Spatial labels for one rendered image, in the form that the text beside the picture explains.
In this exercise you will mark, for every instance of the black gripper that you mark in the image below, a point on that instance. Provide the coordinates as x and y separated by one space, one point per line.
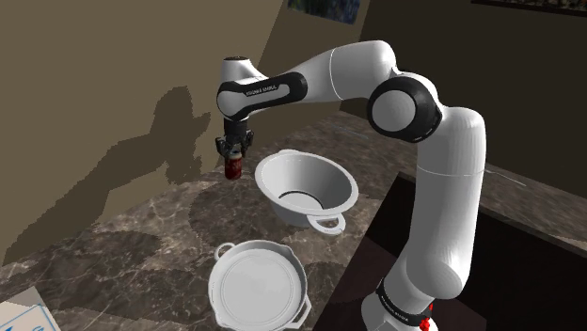
235 132

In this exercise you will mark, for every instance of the red can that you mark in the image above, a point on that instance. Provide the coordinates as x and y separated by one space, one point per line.
233 167

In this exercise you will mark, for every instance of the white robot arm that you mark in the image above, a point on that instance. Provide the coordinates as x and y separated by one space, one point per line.
449 192

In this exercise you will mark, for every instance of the white box with blue lines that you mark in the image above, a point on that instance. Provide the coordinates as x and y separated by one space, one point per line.
25 316

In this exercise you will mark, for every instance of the dark robot stand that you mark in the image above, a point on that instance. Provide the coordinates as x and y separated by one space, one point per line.
504 270

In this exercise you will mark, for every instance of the blue wall picture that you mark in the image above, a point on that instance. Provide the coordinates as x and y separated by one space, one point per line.
326 9

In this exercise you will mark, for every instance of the dark framed wall picture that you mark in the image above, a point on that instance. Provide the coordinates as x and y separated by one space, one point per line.
536 5

